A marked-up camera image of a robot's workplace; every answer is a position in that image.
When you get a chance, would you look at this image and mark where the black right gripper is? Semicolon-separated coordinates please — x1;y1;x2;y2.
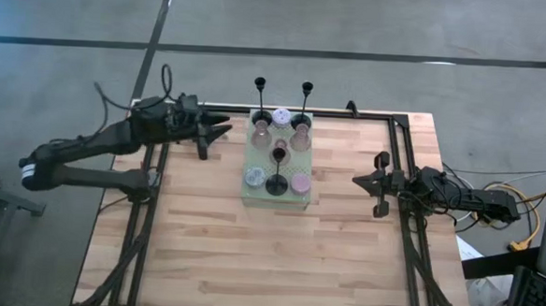
350;149;408;221

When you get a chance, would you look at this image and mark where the grey metal stand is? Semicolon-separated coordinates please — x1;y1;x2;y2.
0;156;49;218

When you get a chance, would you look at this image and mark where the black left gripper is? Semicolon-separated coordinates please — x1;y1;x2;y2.
165;93;235;163

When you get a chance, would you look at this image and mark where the tall black metal candlestick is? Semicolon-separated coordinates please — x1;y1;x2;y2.
250;75;276;128
290;80;315;132
265;146;291;197

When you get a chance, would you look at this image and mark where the white paper bag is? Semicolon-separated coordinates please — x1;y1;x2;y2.
453;236;516;306

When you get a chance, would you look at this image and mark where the grey floor cable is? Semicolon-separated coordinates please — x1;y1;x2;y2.
444;164;546;181

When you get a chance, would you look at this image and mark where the pink votive holder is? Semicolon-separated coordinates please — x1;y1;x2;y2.
290;173;313;197

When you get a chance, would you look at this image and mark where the yellow cable with plug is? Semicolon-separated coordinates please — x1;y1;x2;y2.
471;181;543;255

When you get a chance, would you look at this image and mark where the green perforated metal shelf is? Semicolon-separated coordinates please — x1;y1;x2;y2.
240;108;317;211

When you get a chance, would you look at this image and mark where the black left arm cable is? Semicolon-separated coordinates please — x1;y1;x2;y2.
92;59;176;114

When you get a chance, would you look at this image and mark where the black aluminium table frame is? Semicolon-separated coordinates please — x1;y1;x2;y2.
79;96;480;306

